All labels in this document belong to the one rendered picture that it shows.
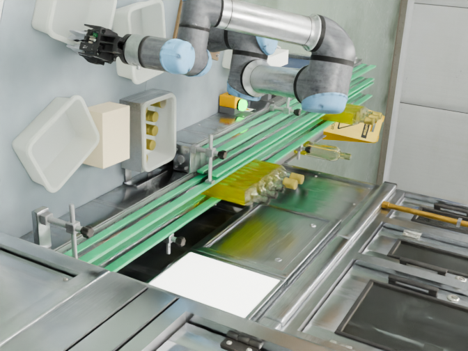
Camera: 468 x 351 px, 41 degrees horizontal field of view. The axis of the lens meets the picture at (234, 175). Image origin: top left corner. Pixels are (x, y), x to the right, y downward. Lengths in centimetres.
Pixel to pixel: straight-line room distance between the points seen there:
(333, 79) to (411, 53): 629
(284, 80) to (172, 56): 48
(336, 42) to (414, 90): 635
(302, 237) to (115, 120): 75
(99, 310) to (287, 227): 117
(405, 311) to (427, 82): 619
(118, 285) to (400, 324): 92
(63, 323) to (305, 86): 92
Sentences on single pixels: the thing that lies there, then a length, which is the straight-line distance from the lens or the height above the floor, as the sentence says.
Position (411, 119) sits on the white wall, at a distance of 806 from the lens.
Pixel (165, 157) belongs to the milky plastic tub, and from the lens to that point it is 203.
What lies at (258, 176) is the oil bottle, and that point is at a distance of 216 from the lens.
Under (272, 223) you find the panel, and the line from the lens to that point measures 218.
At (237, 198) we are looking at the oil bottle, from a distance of 207.
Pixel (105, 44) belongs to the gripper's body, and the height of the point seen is 95.
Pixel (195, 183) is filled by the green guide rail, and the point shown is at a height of 91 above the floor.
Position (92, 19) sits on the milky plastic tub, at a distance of 176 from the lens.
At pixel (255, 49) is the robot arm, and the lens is 199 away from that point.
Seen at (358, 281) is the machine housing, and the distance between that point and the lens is 198.
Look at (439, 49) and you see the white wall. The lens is 783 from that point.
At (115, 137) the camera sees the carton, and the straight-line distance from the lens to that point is 180.
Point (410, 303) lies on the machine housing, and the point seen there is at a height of 165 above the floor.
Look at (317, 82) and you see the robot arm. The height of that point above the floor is 135.
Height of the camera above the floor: 191
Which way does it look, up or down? 26 degrees down
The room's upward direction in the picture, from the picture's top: 104 degrees clockwise
